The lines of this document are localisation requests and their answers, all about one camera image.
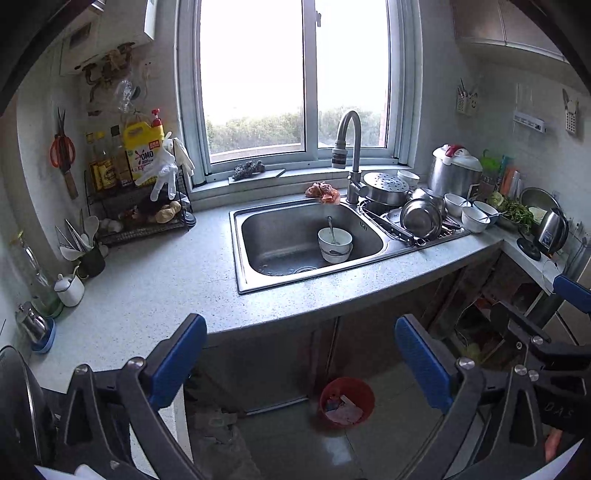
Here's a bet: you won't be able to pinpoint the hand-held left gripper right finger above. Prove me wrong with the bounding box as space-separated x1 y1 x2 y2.
394 315 542 480

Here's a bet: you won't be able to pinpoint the white water heater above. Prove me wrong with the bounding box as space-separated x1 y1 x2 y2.
59 0 158 77

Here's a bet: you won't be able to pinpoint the red handled scissors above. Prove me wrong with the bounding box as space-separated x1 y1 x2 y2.
50 108 77 169

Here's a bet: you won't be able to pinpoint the silver rice cooker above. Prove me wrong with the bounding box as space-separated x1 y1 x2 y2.
427 144 483 199

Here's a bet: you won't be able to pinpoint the white rubber glove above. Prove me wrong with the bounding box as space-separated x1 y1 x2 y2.
135 131 178 201

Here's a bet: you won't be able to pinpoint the clear glass bottle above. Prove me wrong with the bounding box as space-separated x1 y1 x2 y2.
9 231 63 319

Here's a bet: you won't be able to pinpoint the steel pot with perforated lid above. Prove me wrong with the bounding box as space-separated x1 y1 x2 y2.
360 171 411 206

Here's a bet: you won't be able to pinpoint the green plastic container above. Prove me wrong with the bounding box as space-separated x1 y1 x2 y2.
480 150 504 185

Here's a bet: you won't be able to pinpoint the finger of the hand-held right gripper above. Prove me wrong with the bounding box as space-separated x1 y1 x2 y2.
553 275 591 315
490 302 591 370

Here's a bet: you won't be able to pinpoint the steel basin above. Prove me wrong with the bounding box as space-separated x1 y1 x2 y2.
399 198 446 239

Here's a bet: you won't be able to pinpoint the stainless steel sink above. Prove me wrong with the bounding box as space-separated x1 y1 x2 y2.
229 196 472 295

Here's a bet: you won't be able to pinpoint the black utensil cup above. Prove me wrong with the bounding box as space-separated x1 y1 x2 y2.
78 244 107 278

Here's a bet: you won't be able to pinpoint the grey kitchen faucet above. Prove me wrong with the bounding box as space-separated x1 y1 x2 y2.
331 110 365 206

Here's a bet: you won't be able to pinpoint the metal base cabinet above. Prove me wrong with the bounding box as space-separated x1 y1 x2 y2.
185 258 504 416

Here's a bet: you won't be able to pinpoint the black wire rack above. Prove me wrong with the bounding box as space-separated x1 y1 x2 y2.
84 168 195 245

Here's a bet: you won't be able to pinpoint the wall cabinet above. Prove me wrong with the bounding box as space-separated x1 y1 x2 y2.
450 0 573 65

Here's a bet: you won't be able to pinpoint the patterned white bowl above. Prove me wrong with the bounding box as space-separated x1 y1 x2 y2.
320 244 354 265

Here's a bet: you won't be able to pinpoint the cooking oil bottle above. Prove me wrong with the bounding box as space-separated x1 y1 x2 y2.
88 131 118 192

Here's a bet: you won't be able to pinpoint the blue dish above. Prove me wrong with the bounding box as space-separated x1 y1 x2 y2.
30 318 57 355

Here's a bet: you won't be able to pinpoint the pink plastic bag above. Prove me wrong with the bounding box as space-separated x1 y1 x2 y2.
330 394 365 424

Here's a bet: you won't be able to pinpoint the red plastic bin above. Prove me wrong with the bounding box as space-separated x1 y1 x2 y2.
320 377 376 428

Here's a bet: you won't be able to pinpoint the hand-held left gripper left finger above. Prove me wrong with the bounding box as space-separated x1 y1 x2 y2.
59 313 208 480

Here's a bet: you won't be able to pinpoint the orange rag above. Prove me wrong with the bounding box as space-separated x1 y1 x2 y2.
305 181 341 205

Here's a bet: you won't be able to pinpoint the metal dish rack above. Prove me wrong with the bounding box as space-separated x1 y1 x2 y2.
360 198 469 245

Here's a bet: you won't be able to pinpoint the ginger root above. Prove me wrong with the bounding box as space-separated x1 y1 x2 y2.
154 200 182 224

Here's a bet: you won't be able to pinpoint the steel wool scrubber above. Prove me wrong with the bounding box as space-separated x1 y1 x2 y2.
232 160 267 181

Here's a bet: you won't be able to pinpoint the clear plastic bag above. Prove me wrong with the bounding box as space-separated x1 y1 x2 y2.
113 78 141 114

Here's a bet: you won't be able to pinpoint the white wall caddy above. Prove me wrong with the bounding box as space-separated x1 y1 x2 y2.
562 89 580 136
456 78 478 116

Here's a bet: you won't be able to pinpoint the green leafy vegetables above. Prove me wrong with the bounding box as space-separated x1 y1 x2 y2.
496 196 536 227

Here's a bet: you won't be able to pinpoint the white condiment jar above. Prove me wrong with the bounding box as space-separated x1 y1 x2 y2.
54 265 86 308

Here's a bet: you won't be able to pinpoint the black kettle base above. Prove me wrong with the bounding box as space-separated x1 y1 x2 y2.
516 231 542 261

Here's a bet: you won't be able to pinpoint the steel electric kettle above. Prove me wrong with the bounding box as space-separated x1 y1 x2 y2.
533 208 570 257

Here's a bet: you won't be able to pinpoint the dark sauce bottle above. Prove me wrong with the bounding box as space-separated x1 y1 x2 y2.
111 124 133 188

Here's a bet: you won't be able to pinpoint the yellow detergent jug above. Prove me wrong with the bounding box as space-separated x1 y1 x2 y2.
122 108 166 185

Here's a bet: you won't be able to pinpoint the small steel pot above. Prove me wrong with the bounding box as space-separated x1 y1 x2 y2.
15 302 49 344

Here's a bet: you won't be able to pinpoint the cream rubber glove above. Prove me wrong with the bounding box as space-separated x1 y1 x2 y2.
168 136 197 178

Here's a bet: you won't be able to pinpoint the window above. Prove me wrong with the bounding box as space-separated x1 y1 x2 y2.
175 0 423 188

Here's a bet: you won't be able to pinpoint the dark round pan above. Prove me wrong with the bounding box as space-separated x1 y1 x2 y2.
0 345 58 469

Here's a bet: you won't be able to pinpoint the person's right hand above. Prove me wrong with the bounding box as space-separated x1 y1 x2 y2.
545 428 563 463

